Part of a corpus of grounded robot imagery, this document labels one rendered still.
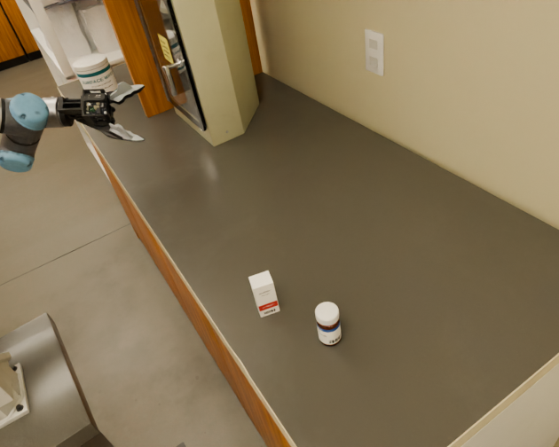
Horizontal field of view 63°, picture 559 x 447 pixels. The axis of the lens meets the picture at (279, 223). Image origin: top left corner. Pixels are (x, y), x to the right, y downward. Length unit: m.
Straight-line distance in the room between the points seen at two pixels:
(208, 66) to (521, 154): 0.83
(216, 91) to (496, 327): 0.96
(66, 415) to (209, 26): 0.98
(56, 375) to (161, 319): 1.30
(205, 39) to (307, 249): 0.65
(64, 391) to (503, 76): 1.06
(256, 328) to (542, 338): 0.50
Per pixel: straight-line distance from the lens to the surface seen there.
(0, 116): 1.14
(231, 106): 1.43
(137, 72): 1.70
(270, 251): 1.04
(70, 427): 0.93
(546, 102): 1.05
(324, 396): 0.81
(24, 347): 1.10
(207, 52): 1.36
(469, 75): 1.14
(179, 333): 2.18
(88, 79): 1.97
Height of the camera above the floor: 1.66
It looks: 41 degrees down
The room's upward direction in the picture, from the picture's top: 11 degrees counter-clockwise
